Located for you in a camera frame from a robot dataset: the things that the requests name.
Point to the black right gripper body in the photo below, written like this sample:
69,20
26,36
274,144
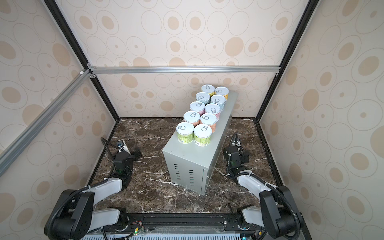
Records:
245,159

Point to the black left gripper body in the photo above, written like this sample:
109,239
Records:
133,156

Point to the green label can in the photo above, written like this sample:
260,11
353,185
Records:
185,132
202,135

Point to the orange fruit label can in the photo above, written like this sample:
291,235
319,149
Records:
209,120

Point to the pink flower label can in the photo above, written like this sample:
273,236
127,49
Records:
213,109

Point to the teal label can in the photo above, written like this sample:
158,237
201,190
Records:
219,100

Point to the brown label can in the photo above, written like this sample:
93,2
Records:
192,117

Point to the yellow orange label can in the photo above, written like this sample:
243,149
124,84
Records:
222,91

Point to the light blue label can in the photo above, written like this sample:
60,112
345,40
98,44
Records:
203,97

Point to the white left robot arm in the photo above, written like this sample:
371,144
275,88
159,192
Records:
74,215

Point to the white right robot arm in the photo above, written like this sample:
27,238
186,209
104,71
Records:
277,214

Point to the grey metal cabinet box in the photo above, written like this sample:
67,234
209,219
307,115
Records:
191,166

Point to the silver aluminium crossbar back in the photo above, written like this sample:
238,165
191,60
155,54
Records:
189,69

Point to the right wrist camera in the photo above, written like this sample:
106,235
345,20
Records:
237,143

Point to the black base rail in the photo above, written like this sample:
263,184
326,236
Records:
184,226

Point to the silver aluminium rail left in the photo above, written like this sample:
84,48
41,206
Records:
25,138

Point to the black corner frame post right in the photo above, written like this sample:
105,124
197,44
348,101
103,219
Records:
303,23

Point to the black corner frame post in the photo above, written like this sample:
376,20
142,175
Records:
303,23
59,18

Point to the black corner frame post left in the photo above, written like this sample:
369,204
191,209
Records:
59,18

